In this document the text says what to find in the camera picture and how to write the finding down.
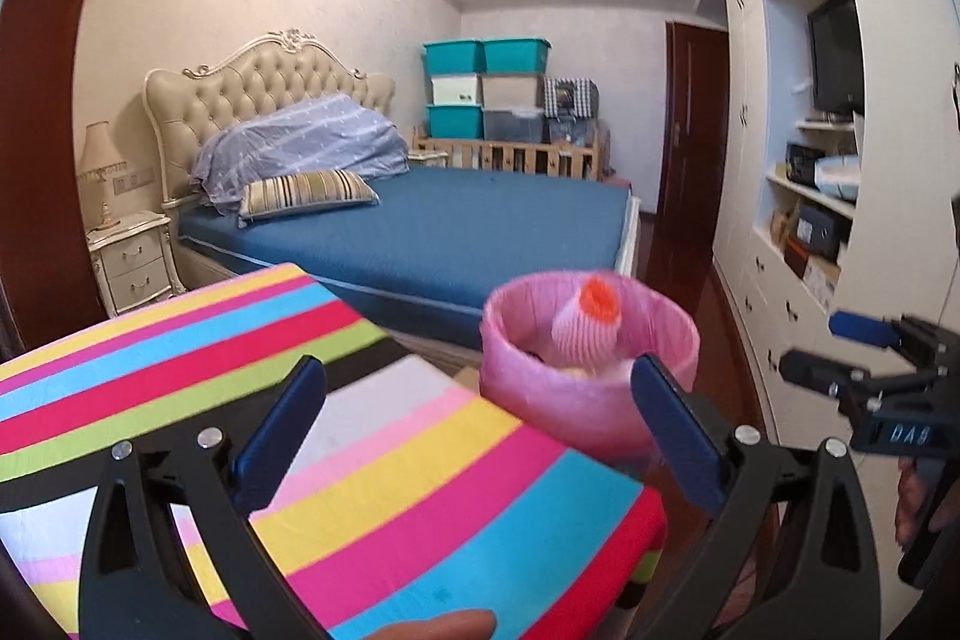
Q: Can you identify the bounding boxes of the blue mattress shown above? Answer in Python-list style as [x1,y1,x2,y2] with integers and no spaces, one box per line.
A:
[176,164,638,319]

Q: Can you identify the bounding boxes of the pink foam fruit net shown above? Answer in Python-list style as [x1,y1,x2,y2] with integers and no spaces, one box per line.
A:
[551,278,623,363]

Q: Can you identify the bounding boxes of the white printed carton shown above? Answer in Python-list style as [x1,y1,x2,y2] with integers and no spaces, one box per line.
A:
[802,254,841,304]

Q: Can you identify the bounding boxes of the black flat television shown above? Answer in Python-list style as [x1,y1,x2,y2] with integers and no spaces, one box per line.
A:
[806,0,865,118]

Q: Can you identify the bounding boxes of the checked bag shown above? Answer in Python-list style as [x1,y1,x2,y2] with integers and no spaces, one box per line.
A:
[544,77,601,120]

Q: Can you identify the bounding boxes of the black electronic device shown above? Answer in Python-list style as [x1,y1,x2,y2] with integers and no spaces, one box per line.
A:
[785,143,826,187]

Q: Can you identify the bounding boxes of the beige storage bin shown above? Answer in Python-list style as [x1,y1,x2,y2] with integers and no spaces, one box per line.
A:
[480,74,545,111]

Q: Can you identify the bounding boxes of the white built-in wardrobe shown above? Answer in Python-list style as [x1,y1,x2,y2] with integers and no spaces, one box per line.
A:
[712,0,960,446]

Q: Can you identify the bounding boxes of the dark bag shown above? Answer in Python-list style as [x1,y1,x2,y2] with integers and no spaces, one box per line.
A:
[547,116,597,145]

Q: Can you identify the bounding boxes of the brown wooden panel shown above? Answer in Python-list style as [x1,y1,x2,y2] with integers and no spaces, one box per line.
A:
[0,0,140,356]

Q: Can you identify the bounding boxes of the teal storage bin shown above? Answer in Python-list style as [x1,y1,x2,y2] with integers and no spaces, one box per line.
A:
[422,38,486,76]
[427,104,485,140]
[482,37,554,75]

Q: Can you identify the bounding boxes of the white storage bin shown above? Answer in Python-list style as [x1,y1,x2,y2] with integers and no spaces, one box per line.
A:
[430,74,483,107]

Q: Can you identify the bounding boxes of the cream tufted bed headboard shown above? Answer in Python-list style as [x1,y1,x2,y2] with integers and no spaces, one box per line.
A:
[144,29,397,206]

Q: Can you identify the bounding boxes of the person's left hand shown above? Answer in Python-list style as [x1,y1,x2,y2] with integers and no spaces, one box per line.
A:
[367,610,496,640]

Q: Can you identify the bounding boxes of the grey storage bin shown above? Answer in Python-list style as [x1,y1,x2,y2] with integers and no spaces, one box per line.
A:
[482,107,545,142]

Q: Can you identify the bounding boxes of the wooden crib rail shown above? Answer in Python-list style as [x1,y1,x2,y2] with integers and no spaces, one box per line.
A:
[412,124,608,182]

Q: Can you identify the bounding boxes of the brown cardboard box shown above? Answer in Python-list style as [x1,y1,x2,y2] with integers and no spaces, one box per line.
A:
[771,206,800,251]

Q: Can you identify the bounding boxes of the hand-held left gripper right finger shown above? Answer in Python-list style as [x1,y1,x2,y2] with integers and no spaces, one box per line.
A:
[630,353,880,640]

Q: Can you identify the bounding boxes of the pink lined waste bin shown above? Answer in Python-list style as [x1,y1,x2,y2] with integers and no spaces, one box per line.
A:
[480,271,702,461]

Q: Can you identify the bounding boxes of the black safe box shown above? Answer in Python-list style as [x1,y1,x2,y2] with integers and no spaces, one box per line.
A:
[795,201,852,259]

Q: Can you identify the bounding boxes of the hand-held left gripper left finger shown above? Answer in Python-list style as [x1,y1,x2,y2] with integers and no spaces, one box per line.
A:
[79,355,327,640]

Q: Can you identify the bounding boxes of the rainbow striped tablecloth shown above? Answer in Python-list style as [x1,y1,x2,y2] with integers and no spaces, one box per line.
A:
[0,261,668,640]

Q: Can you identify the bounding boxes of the brown wooden door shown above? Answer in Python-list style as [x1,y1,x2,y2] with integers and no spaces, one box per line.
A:
[660,20,730,259]

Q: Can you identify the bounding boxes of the blue white packet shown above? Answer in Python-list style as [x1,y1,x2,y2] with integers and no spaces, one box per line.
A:
[814,154,860,199]

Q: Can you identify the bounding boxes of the grey blue duvet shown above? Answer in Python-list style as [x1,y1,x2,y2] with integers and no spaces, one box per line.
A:
[189,92,411,214]

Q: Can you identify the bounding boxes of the striped pillow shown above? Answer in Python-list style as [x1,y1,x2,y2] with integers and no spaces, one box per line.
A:
[238,170,380,229]

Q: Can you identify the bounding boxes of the person's right hand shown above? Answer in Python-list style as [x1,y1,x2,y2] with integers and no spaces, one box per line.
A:
[896,458,935,551]

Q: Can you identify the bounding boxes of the cream table lamp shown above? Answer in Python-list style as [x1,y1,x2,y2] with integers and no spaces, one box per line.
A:
[77,121,128,230]

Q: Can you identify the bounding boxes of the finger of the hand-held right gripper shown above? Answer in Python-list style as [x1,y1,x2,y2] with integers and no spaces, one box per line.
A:
[829,310,905,346]
[778,349,871,397]

